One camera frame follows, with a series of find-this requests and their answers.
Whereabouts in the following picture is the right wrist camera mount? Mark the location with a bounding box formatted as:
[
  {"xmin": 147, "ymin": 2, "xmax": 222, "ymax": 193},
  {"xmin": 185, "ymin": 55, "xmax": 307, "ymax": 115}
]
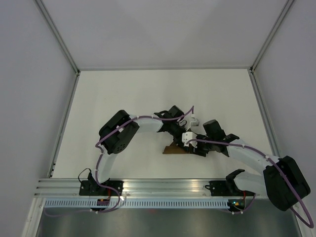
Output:
[{"xmin": 182, "ymin": 131, "xmax": 197, "ymax": 148}]

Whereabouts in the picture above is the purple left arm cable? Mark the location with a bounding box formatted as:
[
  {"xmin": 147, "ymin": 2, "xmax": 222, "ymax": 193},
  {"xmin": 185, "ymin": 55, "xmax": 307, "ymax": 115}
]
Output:
[{"xmin": 43, "ymin": 105, "xmax": 196, "ymax": 218}]

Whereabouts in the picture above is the brown cloth napkin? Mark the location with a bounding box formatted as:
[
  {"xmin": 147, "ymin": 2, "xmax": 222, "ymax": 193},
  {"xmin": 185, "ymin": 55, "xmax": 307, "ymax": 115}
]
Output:
[{"xmin": 162, "ymin": 141, "xmax": 195, "ymax": 155}]

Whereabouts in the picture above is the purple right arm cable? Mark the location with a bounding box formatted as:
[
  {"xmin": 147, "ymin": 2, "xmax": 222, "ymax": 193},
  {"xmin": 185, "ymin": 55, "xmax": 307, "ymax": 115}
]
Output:
[{"xmin": 186, "ymin": 139, "xmax": 316, "ymax": 229}]

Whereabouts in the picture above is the aluminium frame rail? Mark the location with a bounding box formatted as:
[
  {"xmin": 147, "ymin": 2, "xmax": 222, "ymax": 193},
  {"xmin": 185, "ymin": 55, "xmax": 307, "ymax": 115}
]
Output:
[{"xmin": 34, "ymin": 177, "xmax": 303, "ymax": 198}]

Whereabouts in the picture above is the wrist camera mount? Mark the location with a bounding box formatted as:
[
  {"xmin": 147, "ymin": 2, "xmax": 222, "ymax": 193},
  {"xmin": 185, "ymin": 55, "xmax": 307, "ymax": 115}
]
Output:
[
  {"xmin": 187, "ymin": 115, "xmax": 199, "ymax": 129},
  {"xmin": 182, "ymin": 131, "xmax": 197, "ymax": 148}
]

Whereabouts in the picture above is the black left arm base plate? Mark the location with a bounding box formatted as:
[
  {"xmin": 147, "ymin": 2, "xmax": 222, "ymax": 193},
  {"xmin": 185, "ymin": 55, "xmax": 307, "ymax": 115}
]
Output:
[{"xmin": 79, "ymin": 180, "xmax": 123, "ymax": 197}]

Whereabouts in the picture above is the white slotted cable duct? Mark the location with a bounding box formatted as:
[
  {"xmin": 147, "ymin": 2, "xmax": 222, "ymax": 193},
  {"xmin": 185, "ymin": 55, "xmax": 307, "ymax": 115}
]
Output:
[{"xmin": 44, "ymin": 198, "xmax": 229, "ymax": 209}]

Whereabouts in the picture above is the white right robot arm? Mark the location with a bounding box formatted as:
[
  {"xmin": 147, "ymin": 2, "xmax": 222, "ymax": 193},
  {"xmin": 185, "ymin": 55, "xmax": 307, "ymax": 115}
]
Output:
[{"xmin": 182, "ymin": 119, "xmax": 311, "ymax": 211}]

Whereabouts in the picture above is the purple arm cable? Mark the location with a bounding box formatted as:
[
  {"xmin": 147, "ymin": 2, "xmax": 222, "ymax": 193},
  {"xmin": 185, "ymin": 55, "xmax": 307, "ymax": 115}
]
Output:
[
  {"xmin": 186, "ymin": 139, "xmax": 316, "ymax": 229},
  {"xmin": 43, "ymin": 105, "xmax": 196, "ymax": 218}
]

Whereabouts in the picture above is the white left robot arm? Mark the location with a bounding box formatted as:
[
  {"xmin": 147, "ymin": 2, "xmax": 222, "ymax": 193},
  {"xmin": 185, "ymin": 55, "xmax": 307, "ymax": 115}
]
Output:
[{"xmin": 88, "ymin": 105, "xmax": 194, "ymax": 196}]

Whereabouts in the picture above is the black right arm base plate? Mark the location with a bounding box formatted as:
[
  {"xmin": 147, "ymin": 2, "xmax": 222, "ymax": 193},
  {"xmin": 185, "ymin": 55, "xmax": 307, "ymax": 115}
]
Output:
[{"xmin": 204, "ymin": 180, "xmax": 254, "ymax": 197}]

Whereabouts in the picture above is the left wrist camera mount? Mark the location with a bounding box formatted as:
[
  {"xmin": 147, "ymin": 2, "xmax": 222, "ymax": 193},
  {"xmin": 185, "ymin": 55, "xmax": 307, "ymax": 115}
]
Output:
[{"xmin": 187, "ymin": 115, "xmax": 199, "ymax": 129}]

